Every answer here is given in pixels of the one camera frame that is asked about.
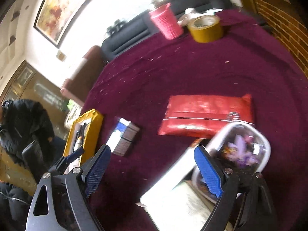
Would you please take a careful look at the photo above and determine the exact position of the black marker with red caps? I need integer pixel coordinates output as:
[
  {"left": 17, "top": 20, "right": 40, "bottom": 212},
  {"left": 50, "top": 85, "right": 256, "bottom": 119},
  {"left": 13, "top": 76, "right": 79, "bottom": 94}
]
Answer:
[{"left": 77, "top": 123, "right": 88, "bottom": 142}]

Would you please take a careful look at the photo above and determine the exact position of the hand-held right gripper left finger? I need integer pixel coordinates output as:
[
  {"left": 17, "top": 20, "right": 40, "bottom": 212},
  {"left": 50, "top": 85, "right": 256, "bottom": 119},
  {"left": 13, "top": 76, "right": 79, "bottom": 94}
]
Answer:
[{"left": 25, "top": 144, "right": 111, "bottom": 231}]

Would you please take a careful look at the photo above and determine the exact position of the brown armchair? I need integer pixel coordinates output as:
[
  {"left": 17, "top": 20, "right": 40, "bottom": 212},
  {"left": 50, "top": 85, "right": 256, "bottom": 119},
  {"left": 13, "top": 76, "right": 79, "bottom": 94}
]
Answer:
[{"left": 60, "top": 45, "right": 109, "bottom": 104}]

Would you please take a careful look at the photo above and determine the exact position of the maroon tablecloth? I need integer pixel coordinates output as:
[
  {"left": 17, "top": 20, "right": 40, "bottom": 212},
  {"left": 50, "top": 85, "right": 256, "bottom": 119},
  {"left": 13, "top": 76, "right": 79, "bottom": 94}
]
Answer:
[{"left": 82, "top": 8, "right": 308, "bottom": 231}]

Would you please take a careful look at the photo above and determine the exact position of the person in black jacket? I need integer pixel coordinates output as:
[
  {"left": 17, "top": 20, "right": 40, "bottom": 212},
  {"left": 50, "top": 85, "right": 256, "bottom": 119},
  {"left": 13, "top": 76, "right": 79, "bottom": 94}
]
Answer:
[{"left": 0, "top": 99, "right": 54, "bottom": 222}]

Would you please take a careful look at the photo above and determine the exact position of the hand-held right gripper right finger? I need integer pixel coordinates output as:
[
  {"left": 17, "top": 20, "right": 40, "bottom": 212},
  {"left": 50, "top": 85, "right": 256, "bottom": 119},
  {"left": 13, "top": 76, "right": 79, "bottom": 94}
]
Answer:
[{"left": 194, "top": 145, "right": 277, "bottom": 231}]

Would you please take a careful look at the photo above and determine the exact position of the black leather sofa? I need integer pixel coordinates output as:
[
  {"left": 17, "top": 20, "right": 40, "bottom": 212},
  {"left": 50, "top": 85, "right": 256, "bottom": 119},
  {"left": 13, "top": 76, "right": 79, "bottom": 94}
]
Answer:
[{"left": 101, "top": 0, "right": 241, "bottom": 62}]

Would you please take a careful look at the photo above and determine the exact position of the wooden sideboard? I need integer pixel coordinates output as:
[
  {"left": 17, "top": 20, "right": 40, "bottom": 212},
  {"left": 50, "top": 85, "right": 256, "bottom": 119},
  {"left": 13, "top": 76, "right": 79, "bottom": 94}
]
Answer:
[{"left": 233, "top": 0, "right": 308, "bottom": 73}]

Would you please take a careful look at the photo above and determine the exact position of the small white figurine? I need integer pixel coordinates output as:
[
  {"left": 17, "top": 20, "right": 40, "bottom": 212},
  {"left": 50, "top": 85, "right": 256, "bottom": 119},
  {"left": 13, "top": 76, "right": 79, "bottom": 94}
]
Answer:
[{"left": 178, "top": 8, "right": 200, "bottom": 26}]

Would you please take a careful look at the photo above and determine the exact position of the pink knitted cup holder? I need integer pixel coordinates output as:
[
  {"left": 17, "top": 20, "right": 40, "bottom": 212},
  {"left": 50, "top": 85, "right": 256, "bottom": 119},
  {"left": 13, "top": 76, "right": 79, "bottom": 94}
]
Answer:
[{"left": 149, "top": 2, "right": 184, "bottom": 40}]

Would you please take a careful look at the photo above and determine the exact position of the white and blue box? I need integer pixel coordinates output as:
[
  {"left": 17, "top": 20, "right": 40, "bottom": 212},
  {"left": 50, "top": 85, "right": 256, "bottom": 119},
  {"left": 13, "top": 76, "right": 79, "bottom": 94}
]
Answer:
[{"left": 106, "top": 118, "right": 140, "bottom": 156}]

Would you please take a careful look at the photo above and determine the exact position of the framed wall painting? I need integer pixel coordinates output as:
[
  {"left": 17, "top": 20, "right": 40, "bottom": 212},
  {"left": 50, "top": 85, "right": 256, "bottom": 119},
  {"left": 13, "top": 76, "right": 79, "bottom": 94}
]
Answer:
[{"left": 34, "top": 0, "right": 113, "bottom": 49}]

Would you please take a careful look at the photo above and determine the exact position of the red foil packet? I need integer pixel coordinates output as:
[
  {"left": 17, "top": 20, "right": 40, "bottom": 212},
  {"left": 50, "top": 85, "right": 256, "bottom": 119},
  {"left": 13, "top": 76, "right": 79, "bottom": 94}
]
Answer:
[{"left": 157, "top": 94, "right": 255, "bottom": 136}]

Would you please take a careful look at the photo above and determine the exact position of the white tray with yellow rim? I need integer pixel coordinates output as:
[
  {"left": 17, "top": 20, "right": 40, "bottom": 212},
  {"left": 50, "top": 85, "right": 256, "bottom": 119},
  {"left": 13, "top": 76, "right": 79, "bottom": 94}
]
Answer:
[{"left": 63, "top": 109, "right": 104, "bottom": 164}]

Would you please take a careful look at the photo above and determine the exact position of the floral blanket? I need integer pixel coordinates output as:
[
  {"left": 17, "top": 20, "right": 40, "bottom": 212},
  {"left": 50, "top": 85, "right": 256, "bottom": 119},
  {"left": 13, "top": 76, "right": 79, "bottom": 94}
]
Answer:
[{"left": 64, "top": 106, "right": 82, "bottom": 126}]

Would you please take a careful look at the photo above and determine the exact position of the wooden glass door cabinet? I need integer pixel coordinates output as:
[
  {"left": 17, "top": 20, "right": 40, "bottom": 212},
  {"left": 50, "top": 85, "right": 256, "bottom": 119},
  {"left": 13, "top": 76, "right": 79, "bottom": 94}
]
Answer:
[{"left": 0, "top": 60, "right": 70, "bottom": 126}]

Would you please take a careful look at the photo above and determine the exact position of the yellow tape roll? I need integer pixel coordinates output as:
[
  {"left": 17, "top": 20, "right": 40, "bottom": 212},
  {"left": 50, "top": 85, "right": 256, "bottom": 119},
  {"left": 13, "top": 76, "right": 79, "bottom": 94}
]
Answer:
[{"left": 188, "top": 15, "right": 224, "bottom": 43}]

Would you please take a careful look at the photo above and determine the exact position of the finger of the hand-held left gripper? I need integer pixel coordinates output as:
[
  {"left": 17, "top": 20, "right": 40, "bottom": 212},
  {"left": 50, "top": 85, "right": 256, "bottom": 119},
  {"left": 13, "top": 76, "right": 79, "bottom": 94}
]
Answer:
[{"left": 54, "top": 147, "right": 85, "bottom": 172}]

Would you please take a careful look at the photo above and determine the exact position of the clear dome with purple flower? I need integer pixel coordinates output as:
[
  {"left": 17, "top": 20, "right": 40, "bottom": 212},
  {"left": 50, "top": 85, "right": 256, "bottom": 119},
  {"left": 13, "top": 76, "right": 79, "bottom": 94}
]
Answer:
[{"left": 191, "top": 123, "right": 271, "bottom": 204}]

